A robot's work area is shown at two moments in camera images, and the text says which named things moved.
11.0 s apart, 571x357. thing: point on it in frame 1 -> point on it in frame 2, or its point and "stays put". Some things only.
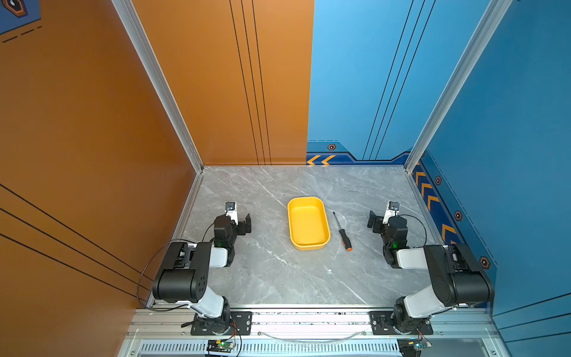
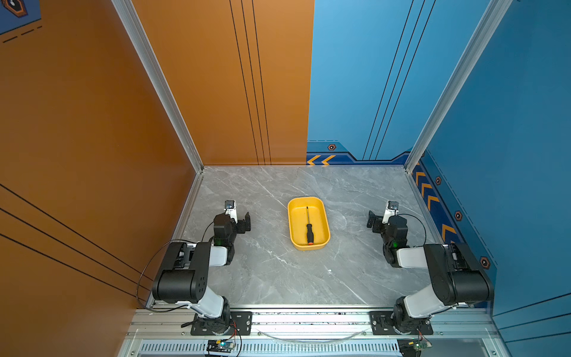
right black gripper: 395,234 stays put
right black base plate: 381,323 stays put
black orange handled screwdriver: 345,239 -> 309,230
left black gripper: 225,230 stays put
